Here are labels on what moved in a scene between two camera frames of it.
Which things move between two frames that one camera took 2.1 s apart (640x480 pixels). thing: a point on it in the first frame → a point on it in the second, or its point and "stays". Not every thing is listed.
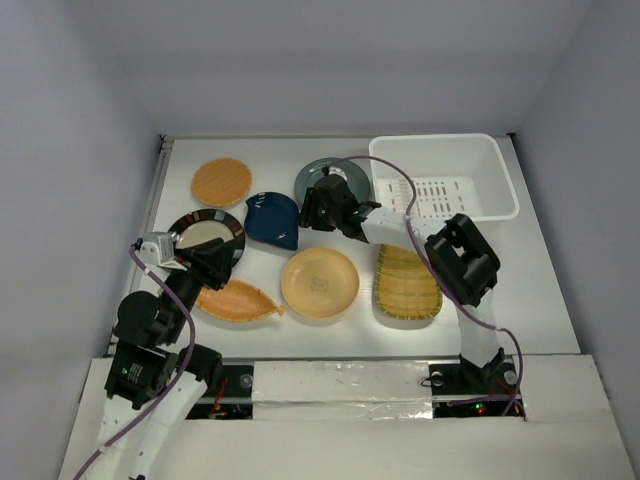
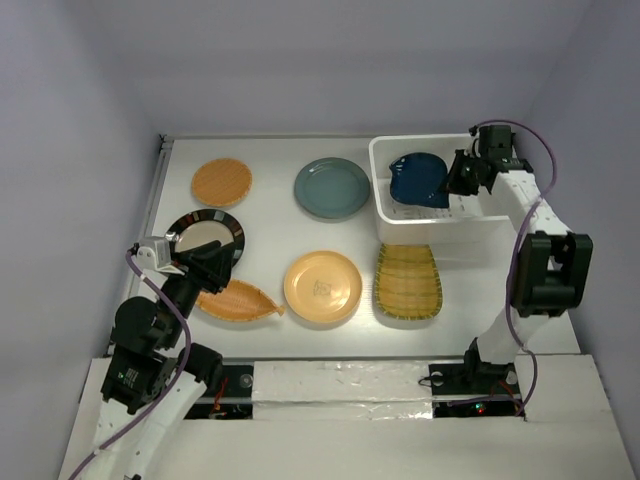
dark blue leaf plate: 272,218 → 420,179
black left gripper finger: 224,265 stays
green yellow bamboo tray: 405,288 stays
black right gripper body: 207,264 stays
